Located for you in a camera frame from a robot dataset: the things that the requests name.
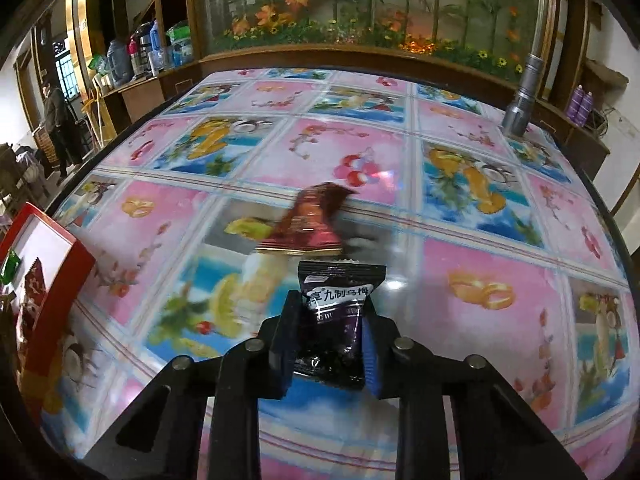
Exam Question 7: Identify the brown red snack packet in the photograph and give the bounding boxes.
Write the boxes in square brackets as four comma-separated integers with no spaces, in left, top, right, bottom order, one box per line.
[256,182,355,257]

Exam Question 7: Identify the red white storage box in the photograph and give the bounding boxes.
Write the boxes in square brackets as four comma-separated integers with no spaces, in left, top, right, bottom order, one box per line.
[1,203,94,425]

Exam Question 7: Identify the dark purple plum snack packet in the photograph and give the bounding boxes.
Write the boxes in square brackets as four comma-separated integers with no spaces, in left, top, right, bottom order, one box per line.
[294,260,386,390]

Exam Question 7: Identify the blue water jug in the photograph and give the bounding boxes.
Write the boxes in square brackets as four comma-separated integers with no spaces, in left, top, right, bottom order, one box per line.
[106,39,134,88]

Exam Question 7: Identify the colourful fruit pattern tablecloth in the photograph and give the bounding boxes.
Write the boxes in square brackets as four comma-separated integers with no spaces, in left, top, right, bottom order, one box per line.
[42,68,639,479]

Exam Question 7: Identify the red white patterned snack packet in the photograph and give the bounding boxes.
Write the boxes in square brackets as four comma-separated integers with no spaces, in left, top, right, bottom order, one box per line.
[23,258,47,320]

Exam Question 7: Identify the purple spray bottles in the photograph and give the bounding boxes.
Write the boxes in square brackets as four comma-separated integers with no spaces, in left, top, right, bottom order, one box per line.
[565,84,593,127]

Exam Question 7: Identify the green snack packet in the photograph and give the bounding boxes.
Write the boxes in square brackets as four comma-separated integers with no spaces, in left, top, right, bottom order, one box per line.
[0,248,22,285]

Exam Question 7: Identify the glass flower display cabinet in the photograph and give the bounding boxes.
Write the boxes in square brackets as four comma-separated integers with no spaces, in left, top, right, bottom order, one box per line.
[188,0,548,81]

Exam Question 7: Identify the silver metal flashlight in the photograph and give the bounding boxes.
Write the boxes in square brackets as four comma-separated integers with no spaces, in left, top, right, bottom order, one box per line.
[501,53,544,136]

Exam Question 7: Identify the person standing in background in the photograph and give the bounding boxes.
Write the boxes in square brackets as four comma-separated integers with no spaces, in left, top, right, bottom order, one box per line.
[42,80,82,184]

